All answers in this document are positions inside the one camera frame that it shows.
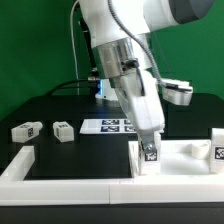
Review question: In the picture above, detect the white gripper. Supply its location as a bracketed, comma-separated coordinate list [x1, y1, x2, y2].
[115, 70, 165, 153]

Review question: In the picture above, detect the white square tabletop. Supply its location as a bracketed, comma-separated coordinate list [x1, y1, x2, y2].
[127, 139, 224, 185]

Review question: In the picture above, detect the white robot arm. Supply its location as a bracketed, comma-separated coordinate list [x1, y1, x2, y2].
[79, 0, 215, 153]

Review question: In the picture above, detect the white fiducial marker sheet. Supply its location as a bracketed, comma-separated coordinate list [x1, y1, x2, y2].
[80, 119, 135, 134]

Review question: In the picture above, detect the white U-shaped obstacle fence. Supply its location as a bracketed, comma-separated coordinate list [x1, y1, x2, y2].
[0, 146, 224, 206]

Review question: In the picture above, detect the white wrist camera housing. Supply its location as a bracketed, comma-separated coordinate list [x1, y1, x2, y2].
[162, 79, 193, 106]

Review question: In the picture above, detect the black cable bundle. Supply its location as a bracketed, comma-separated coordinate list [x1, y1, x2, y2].
[44, 78, 101, 98]

